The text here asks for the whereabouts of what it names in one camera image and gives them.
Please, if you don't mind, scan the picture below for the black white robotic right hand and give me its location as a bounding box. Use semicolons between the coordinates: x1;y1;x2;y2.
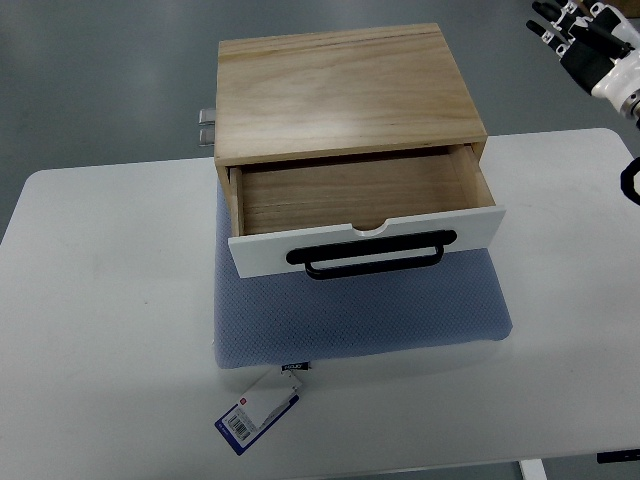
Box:
526;1;639;120

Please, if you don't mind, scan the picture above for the white top drawer black handle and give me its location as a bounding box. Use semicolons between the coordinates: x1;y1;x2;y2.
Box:
227;144;505;278

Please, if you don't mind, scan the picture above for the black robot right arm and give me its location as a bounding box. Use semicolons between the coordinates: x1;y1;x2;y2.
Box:
633;98;640;130

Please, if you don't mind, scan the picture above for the wooden drawer cabinet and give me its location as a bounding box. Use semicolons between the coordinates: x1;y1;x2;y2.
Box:
214;22;489;236

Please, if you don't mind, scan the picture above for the grey upper clamp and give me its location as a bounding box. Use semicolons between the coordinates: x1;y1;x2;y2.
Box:
198;108;216;125

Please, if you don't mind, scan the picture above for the grey clamp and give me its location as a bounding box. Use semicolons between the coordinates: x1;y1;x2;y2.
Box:
199;126;215;147
198;108;216;125

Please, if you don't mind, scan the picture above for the grey lower clamp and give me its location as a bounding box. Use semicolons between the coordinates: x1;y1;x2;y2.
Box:
199;126;215;147

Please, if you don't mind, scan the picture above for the blue mesh cushion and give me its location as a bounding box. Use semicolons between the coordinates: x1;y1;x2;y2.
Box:
213;193;512;369

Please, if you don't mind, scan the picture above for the white table leg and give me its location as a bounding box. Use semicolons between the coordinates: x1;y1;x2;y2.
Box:
519;459;548;480

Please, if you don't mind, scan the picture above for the white blue product tag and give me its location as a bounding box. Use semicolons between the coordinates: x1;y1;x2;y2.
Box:
215;368;302;456

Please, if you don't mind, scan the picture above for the black cable loop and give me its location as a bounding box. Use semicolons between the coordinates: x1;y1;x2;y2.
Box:
619;157;640;206

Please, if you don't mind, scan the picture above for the black bracket at table edge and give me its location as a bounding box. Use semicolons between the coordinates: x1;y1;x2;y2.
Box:
597;449;640;464

